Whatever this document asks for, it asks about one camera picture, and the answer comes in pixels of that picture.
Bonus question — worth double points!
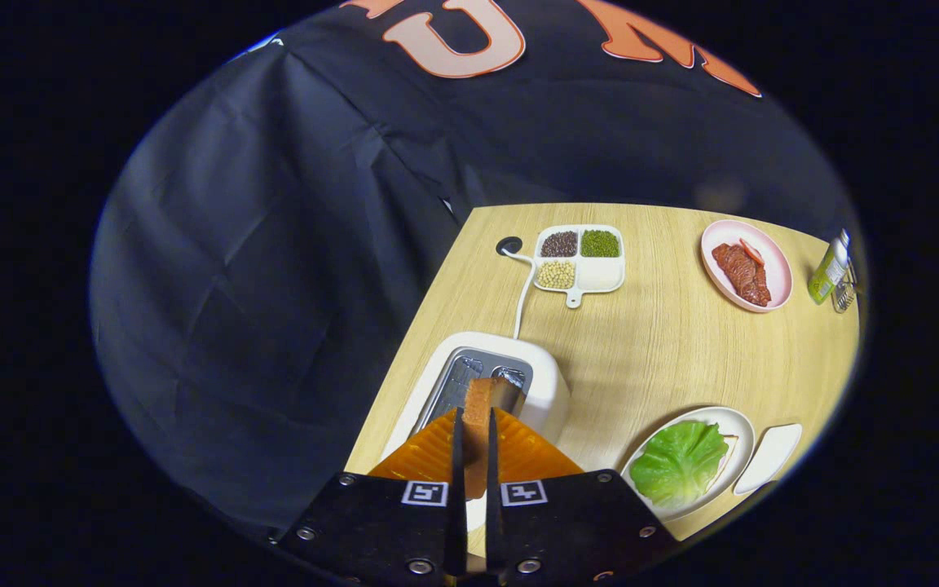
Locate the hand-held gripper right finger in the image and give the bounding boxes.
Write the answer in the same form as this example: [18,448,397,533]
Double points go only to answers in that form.
[486,408,678,587]

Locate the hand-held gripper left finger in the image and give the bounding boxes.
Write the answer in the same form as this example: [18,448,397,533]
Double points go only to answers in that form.
[278,408,468,587]

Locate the green lettuce leaf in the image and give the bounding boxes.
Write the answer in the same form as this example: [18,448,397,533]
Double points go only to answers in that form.
[629,421,730,508]

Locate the toasted bread slice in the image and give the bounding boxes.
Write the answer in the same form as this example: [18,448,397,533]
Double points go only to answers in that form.
[463,377,519,500]

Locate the white toaster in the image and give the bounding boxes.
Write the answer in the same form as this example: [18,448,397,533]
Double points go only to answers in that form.
[380,331,572,531]

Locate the white bread slice with crust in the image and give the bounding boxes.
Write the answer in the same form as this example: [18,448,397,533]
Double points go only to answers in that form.
[714,435,739,486]

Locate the round white plate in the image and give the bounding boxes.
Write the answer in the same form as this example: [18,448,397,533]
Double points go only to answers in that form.
[620,406,756,523]

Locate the square white plate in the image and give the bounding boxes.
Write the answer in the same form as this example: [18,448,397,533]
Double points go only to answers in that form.
[733,423,803,496]

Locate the white divided dish with beans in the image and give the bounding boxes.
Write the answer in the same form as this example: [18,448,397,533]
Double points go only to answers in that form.
[532,224,627,309]

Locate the brown cooked meat slices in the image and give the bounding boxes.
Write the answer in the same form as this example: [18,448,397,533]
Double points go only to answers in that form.
[712,243,772,307]

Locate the black backdrop cloth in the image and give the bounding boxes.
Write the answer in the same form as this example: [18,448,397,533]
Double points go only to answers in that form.
[88,0,853,531]

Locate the pink plate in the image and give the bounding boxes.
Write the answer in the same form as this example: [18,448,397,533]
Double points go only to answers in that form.
[700,219,794,314]

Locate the green label metal bottle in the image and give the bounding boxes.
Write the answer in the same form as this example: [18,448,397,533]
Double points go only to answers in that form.
[807,230,852,305]

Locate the white toaster cable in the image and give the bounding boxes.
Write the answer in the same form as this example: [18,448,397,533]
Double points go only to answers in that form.
[502,249,537,340]

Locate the wire utensil holder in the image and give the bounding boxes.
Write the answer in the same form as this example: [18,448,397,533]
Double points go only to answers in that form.
[832,261,859,315]

